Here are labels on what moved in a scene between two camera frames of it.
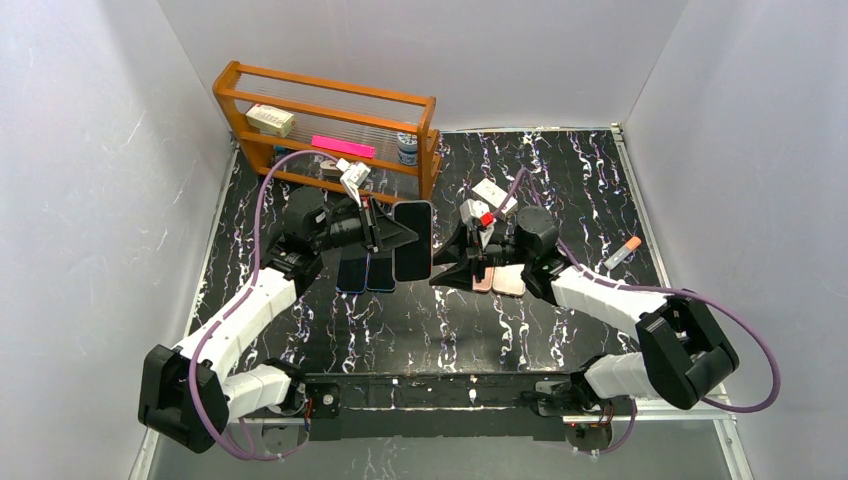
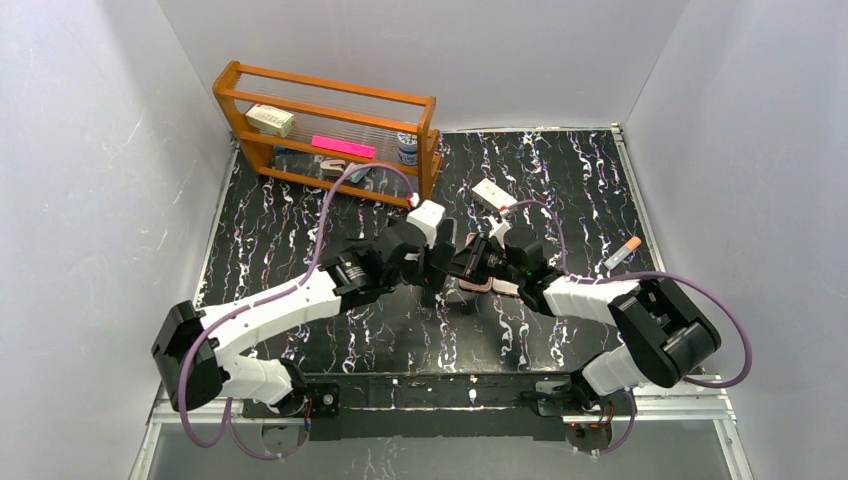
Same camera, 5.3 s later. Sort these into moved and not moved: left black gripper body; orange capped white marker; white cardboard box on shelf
Moved: left black gripper body
Not moved: white cardboard box on shelf; orange capped white marker
